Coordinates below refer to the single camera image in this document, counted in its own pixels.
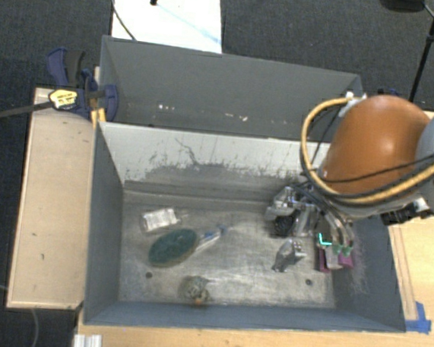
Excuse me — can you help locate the pale wood flat board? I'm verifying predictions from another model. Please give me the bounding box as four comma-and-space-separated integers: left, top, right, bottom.
5, 85, 106, 316

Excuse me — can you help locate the clear plastic packet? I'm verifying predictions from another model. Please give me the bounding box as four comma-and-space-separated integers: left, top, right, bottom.
138, 204, 181, 237

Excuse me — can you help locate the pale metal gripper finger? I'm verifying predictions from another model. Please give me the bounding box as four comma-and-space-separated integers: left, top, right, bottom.
271, 237, 303, 275
283, 241, 309, 273

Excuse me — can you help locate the grey-brown toy animal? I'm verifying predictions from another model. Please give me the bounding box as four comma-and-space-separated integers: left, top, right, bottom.
176, 273, 216, 308

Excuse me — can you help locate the grey metal bin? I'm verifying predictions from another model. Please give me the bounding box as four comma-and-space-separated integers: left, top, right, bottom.
74, 34, 432, 347

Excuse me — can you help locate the dark green round scrub pad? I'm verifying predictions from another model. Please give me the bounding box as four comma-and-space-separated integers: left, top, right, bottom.
146, 224, 201, 273

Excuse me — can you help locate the blue and white toothbrush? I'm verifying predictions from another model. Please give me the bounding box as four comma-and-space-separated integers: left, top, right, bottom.
192, 221, 230, 257

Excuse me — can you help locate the black cylinder on white bracket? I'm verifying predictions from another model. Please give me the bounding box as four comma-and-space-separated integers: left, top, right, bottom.
271, 213, 295, 238

